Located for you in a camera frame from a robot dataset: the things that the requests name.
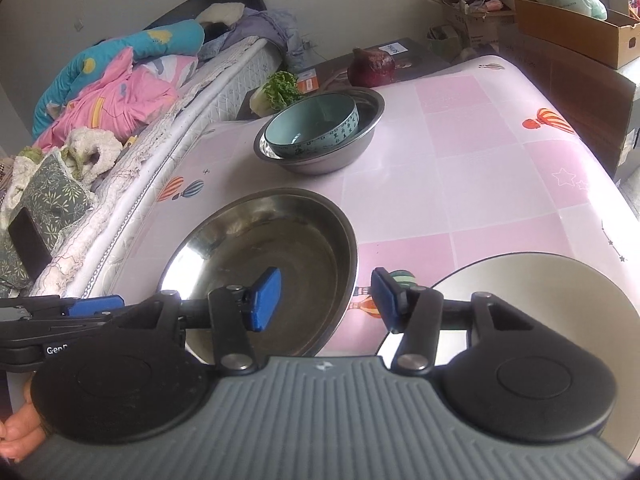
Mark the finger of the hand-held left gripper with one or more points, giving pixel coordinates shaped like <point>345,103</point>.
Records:
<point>90,306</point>

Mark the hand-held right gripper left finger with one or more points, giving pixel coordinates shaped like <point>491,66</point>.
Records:
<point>265,300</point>

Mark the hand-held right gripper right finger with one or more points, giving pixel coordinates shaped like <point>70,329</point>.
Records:
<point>387,305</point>

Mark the deep stainless steel plate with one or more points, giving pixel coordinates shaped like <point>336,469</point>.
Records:
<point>280,240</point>

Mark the stainless steel bowl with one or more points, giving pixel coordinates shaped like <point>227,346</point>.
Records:
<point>350,145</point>

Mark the green ceramic bowl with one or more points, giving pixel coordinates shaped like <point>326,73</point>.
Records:
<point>310,120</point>

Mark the person's left hand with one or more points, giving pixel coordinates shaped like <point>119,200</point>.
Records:
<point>22,425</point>

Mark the black phone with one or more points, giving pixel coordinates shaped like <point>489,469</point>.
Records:
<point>29,242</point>

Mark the green floral pillow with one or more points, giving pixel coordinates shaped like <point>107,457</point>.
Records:
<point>55,195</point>

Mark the white fleece cloth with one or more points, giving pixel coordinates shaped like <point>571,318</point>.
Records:
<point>95,147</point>

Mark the pink blanket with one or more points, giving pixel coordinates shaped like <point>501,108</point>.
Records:
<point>115,100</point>

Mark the napa cabbage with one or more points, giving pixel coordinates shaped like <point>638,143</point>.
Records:
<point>277,92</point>

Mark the red onion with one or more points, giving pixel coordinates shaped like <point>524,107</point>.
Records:
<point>372,67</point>

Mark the grey purple clothing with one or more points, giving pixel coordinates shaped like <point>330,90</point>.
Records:
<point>260,27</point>

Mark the blue printed quilt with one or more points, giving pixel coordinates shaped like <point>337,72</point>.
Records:
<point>150,40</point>

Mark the cream fleece pillow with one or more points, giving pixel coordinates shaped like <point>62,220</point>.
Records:
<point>222,12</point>

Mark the open cardboard box with clutter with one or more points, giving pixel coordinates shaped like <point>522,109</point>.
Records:
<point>475,15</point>

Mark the long open cardboard box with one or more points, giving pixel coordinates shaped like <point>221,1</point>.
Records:
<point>585,35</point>

